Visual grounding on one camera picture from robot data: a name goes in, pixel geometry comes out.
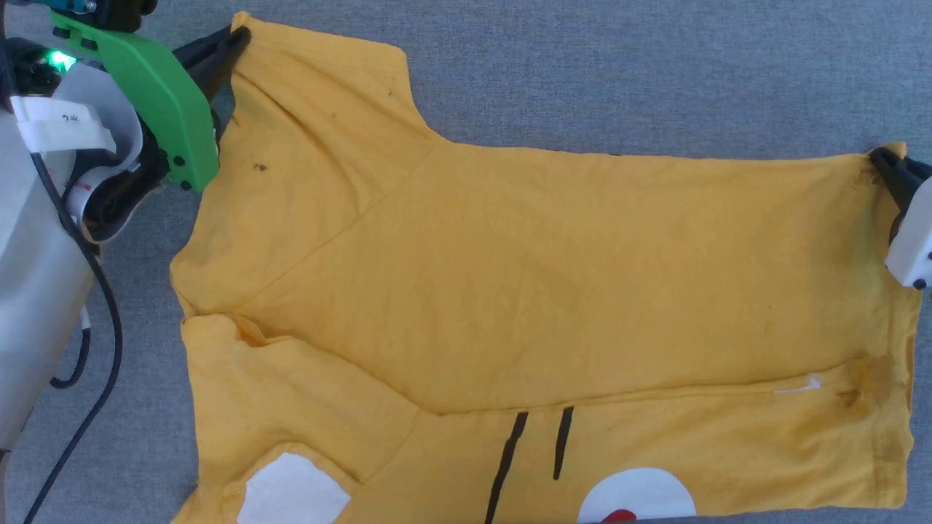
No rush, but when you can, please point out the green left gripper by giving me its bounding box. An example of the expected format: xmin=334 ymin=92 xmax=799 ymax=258
xmin=6 ymin=10 xmax=253 ymax=192

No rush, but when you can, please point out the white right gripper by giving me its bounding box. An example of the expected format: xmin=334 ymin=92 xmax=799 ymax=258
xmin=869 ymin=147 xmax=932 ymax=290

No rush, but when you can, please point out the yellow t-shirt with white patches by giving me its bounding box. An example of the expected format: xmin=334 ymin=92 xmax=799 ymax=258
xmin=169 ymin=10 xmax=923 ymax=524

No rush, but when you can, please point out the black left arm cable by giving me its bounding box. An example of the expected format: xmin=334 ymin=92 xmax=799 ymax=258
xmin=22 ymin=149 xmax=126 ymax=524

